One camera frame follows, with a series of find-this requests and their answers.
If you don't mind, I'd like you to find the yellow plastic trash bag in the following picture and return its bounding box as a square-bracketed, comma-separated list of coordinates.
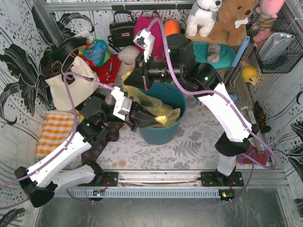
[121, 76, 180, 127]

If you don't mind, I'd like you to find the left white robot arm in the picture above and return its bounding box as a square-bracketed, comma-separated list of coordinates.
[15, 95, 161, 208]

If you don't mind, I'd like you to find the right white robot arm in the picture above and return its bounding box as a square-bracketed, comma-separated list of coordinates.
[124, 30, 253, 177]

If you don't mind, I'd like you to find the blue plastic trash bin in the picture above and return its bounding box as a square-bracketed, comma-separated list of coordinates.
[139, 82, 187, 145]

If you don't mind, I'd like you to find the cream canvas tote bag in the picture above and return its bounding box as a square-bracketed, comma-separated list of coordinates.
[46, 56, 99, 112]

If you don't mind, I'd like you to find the white plush bear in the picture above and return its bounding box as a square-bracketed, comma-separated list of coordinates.
[115, 45, 140, 84]

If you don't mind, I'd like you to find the red cloth garment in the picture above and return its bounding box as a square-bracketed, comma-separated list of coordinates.
[91, 55, 121, 84]

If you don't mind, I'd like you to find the black leather handbag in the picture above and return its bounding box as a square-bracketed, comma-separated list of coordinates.
[107, 10, 136, 52]

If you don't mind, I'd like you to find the colorful scarf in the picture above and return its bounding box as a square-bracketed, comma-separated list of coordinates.
[78, 39, 111, 67]

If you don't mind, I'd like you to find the orange plush toy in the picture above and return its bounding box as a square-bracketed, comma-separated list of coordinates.
[164, 20, 181, 36]

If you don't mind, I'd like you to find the wooden shelf board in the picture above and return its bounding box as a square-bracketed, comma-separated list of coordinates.
[184, 28, 247, 46]

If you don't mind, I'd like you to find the dark patterned necktie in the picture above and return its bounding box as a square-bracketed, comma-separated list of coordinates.
[81, 122, 124, 164]

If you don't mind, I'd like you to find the white plush dog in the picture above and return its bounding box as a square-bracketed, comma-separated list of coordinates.
[186, 0, 223, 37]

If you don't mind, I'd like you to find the teal folded cloth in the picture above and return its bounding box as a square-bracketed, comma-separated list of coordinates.
[193, 42, 236, 69]

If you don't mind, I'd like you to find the orange checkered towel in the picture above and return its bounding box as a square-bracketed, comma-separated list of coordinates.
[36, 111, 75, 159]

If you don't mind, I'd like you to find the yellow plush duck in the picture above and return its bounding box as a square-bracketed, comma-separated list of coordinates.
[240, 60, 257, 86]

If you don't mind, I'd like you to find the brown plush dog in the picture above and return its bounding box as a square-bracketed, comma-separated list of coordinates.
[209, 0, 258, 46]

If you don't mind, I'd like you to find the purple orange sock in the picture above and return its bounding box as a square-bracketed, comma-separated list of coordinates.
[236, 145, 271, 165]

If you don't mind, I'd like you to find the black butterfly toy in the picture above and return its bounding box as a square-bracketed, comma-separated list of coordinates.
[254, 102, 271, 134]

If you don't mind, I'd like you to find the silver pouch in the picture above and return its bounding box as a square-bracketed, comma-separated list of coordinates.
[258, 32, 295, 61]

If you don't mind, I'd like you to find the pink plush toy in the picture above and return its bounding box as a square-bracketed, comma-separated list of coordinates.
[252, 0, 285, 29]

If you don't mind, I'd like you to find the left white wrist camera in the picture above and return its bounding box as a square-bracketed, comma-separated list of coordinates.
[111, 87, 133, 121]

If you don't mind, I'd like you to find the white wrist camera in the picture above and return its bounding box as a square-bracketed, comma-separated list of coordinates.
[111, 87, 133, 121]
[133, 28, 155, 62]

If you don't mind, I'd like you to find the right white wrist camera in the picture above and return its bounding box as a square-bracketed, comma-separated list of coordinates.
[133, 28, 155, 62]

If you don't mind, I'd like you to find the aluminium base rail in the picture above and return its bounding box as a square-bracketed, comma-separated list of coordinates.
[55, 170, 244, 200]

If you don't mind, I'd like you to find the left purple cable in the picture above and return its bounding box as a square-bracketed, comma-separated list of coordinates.
[0, 72, 116, 210]

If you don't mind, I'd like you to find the blue handled broom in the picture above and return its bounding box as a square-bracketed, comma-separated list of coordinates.
[228, 35, 251, 104]

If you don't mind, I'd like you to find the black wire basket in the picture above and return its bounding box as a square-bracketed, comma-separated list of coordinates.
[247, 11, 303, 74]

